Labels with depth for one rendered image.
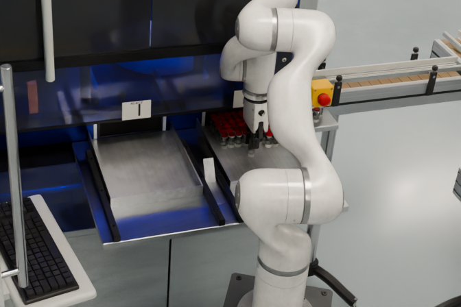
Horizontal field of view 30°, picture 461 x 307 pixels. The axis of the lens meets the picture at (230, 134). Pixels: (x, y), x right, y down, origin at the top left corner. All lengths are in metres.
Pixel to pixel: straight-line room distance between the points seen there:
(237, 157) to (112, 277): 0.62
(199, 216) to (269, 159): 0.35
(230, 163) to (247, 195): 0.74
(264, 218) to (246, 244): 1.14
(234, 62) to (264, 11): 0.39
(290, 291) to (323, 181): 0.29
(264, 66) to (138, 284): 0.95
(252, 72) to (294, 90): 0.51
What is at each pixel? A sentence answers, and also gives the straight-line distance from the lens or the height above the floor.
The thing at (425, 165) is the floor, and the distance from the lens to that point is 4.29.
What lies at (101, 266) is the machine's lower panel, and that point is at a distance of 2.85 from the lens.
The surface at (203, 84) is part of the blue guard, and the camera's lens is 2.53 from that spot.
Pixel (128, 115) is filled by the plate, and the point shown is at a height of 1.01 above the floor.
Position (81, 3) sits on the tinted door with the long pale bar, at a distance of 2.33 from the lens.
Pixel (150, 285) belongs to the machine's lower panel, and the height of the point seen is 0.32.
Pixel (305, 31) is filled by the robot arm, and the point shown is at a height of 1.50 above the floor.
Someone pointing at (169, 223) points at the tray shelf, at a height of 0.88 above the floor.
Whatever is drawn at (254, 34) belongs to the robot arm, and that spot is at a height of 1.48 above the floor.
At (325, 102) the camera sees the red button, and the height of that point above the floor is 1.00.
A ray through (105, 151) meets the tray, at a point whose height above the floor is 0.88.
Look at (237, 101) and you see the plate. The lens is 2.59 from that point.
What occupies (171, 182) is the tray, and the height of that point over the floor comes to 0.88.
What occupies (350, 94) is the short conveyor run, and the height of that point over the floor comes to 0.92.
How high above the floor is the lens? 2.35
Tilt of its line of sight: 33 degrees down
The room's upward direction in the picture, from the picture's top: 5 degrees clockwise
